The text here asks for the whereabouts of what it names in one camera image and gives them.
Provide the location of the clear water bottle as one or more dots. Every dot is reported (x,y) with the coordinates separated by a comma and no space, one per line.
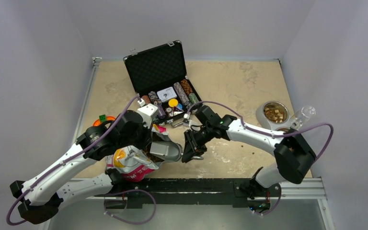
(302,116)

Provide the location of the black poker chip case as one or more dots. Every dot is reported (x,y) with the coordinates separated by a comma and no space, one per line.
(158,68)

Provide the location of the grey metal scoop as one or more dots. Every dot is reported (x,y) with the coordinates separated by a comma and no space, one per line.
(171,152)

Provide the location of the aluminium frame rail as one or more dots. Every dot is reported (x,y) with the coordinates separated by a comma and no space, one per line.
(81,124)

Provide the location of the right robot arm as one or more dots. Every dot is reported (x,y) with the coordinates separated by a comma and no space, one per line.
(293,155)

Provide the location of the yellow dealer chip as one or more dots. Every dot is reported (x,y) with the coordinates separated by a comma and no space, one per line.
(173,103)

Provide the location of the orange green toy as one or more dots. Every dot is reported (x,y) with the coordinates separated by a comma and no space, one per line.
(103,118)

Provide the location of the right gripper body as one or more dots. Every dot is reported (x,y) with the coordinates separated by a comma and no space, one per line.
(198,140)

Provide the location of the pet food bag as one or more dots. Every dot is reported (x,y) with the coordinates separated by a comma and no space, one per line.
(135,164)

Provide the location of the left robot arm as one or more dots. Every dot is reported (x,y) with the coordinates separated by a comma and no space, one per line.
(42,197)

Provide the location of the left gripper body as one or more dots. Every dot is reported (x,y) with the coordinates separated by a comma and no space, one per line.
(147,123)

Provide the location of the white playing card box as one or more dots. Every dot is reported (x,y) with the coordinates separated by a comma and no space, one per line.
(166,94)

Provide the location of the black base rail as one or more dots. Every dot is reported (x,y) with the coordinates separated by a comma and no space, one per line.
(234,192)

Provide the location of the grey double pet bowl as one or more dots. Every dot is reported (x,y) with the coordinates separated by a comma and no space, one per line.
(273,115)

